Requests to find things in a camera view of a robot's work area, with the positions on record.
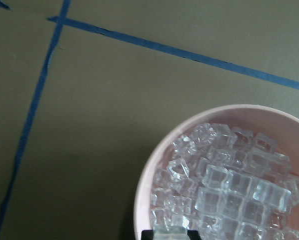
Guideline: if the clear ice cubes pile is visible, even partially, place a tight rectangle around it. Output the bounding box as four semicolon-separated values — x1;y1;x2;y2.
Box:
149;123;299;240

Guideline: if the pink bowl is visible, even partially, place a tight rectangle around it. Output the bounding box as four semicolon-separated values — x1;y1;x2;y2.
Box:
133;104;299;240

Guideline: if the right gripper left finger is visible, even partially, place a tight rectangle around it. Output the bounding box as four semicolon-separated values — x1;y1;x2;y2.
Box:
141;229;154;240

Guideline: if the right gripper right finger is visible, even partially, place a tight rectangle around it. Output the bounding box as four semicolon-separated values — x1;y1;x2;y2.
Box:
187;230;201;240

